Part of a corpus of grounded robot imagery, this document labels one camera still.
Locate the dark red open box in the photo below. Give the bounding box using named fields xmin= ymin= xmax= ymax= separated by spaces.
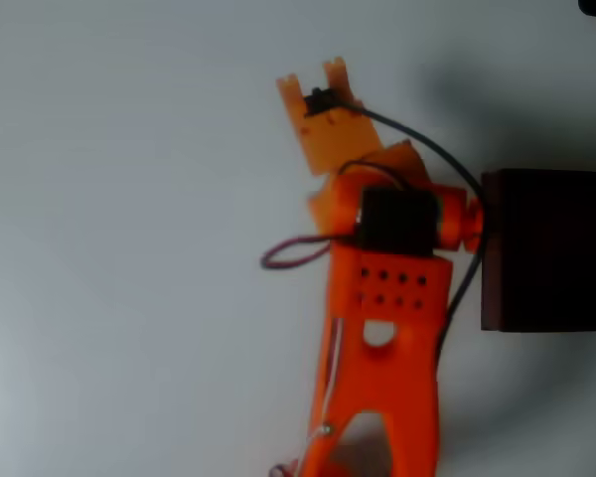
xmin=479 ymin=168 xmax=596 ymax=333

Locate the short black servo cable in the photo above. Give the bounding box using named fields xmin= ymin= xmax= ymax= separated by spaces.
xmin=337 ymin=157 xmax=409 ymax=193

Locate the small black camera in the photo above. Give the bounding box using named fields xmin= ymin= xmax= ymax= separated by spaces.
xmin=304 ymin=86 xmax=348 ymax=119

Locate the purple servo cable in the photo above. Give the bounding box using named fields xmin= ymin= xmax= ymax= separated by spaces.
xmin=259 ymin=237 xmax=344 ymax=270

